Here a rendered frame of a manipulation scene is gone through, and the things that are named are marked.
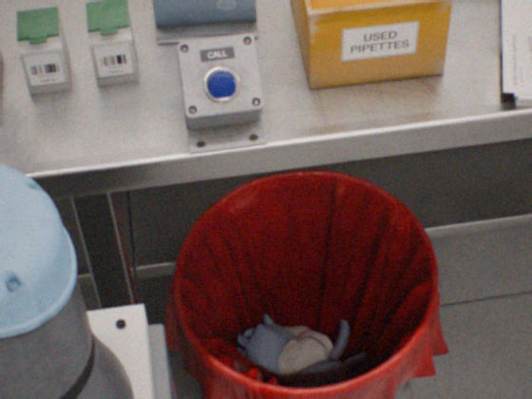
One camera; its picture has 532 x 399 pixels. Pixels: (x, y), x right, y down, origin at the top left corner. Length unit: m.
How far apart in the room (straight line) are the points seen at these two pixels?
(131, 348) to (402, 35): 0.38
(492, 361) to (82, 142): 1.05
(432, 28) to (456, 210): 0.74
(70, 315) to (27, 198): 0.08
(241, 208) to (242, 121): 0.54
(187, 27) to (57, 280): 0.50
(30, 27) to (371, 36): 0.31
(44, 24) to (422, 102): 0.36
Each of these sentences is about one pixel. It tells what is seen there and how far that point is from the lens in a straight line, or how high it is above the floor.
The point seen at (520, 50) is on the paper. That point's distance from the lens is 1.12.
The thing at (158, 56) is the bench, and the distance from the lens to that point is 1.12.
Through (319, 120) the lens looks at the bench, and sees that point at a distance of 1.06.
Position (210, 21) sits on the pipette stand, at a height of 0.89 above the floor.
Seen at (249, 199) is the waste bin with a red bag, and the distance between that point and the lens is 1.57.
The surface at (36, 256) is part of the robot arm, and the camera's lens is 0.67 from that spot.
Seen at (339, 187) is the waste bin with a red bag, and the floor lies 0.43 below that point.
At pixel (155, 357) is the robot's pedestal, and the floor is 0.87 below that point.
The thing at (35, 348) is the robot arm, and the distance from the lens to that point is 0.70.
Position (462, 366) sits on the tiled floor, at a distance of 1.93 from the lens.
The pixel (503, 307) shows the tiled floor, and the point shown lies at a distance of 2.00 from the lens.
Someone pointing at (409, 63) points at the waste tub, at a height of 0.90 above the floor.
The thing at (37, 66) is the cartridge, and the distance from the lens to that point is 1.08.
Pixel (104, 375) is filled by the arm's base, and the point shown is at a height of 0.98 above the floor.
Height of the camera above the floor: 1.66
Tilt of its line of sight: 52 degrees down
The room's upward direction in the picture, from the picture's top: 3 degrees counter-clockwise
